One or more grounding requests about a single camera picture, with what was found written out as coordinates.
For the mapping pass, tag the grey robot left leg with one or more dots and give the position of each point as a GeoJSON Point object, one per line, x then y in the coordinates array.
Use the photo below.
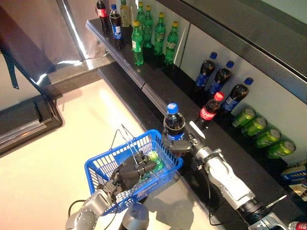
{"type": "Point", "coordinates": [135, 216]}

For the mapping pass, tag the black base shelf board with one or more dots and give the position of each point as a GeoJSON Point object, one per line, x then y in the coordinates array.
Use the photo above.
{"type": "Point", "coordinates": [129, 95]}
{"type": "Point", "coordinates": [192, 187]}

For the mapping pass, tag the dark brown glossy platform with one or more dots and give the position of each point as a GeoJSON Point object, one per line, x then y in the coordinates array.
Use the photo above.
{"type": "Point", "coordinates": [79, 74]}

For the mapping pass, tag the blue plastic shopping basket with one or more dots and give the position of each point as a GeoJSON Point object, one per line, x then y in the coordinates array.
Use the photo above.
{"type": "Point", "coordinates": [148, 187]}

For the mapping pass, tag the cola bottle red label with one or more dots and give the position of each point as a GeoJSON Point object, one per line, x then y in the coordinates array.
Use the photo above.
{"type": "Point", "coordinates": [102, 14]}
{"type": "Point", "coordinates": [209, 112]}

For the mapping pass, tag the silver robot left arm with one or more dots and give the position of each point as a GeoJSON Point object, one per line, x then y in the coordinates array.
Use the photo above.
{"type": "Point", "coordinates": [93, 208]}

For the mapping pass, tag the dark brown slanted beam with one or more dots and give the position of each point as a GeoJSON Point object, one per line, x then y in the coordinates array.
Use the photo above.
{"type": "Point", "coordinates": [24, 52]}

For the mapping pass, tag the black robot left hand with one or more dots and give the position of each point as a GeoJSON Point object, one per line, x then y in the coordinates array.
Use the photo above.
{"type": "Point", "coordinates": [129, 172]}

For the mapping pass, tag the water bottle red label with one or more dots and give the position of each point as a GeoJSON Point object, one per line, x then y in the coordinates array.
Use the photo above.
{"type": "Point", "coordinates": [298, 226]}

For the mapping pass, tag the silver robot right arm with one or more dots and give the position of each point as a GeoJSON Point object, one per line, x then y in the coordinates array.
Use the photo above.
{"type": "Point", "coordinates": [227, 182]}

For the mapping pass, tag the black low cabinet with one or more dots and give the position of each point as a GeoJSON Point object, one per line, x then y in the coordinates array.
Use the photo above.
{"type": "Point", "coordinates": [24, 124]}

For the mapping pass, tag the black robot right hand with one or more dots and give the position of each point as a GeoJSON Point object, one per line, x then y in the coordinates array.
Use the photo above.
{"type": "Point", "coordinates": [182, 146]}

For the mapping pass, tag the yellow tea bottle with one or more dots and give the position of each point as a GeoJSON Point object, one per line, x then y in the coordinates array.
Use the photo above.
{"type": "Point", "coordinates": [124, 14]}

